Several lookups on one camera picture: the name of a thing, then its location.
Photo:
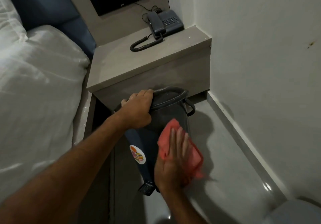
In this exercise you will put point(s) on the person's left hand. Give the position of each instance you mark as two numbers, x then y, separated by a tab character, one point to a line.
138	110

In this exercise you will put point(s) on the person's right hand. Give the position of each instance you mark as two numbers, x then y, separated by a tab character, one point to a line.
173	171

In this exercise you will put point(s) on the dark grey pedal bin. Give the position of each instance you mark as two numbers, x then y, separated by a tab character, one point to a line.
143	141

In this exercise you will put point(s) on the red cleaning cloth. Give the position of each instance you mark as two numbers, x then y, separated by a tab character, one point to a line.
165	137

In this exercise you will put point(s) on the person's left forearm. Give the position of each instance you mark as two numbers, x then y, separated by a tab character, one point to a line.
65	173

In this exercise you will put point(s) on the grey bedside table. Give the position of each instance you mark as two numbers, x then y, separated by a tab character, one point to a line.
120	65

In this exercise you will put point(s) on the white baseboard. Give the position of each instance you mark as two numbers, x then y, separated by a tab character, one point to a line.
245	143

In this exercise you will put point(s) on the dark grey telephone handset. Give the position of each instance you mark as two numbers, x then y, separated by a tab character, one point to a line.
155	25

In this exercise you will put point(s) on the blue padded headboard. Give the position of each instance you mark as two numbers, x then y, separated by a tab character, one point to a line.
50	5

